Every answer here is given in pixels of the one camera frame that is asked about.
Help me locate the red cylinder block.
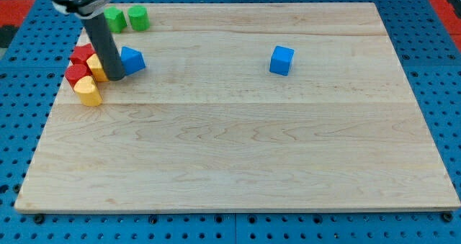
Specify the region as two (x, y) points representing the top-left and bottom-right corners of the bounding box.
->
(64, 64), (91, 89)

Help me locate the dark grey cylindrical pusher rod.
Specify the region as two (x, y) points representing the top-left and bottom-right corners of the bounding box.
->
(81, 13), (125, 81)

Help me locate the blue triangle block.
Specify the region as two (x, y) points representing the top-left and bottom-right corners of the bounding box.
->
(121, 46), (146, 76)

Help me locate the green cylinder block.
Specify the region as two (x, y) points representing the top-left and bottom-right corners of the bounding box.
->
(127, 5), (150, 32)

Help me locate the green star block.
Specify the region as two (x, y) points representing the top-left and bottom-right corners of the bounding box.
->
(104, 6), (127, 33)

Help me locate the red star block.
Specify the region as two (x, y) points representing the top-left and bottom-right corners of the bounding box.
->
(70, 43), (95, 65)

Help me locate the yellow pentagon block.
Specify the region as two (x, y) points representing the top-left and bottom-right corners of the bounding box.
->
(86, 53), (109, 82)

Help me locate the blue cube block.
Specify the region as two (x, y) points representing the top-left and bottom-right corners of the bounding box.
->
(269, 45), (295, 76)

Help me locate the yellow heart block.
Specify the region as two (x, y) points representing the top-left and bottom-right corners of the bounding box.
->
(73, 76), (102, 107)

